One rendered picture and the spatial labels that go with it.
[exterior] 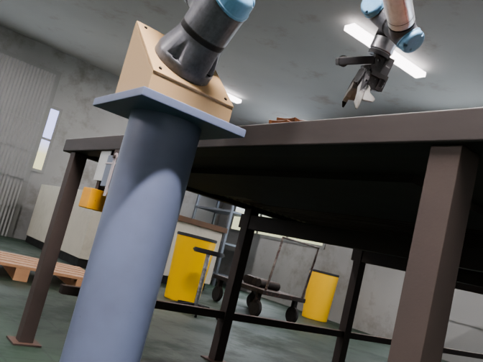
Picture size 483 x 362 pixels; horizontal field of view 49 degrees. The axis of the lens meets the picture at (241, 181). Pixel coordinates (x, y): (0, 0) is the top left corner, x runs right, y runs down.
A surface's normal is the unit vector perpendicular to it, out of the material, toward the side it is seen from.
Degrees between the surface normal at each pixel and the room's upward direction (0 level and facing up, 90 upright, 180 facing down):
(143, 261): 90
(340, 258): 90
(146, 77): 90
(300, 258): 90
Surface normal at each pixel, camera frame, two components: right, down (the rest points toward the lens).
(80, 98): 0.59, 0.04
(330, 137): -0.76, -0.27
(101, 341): 0.11, -0.11
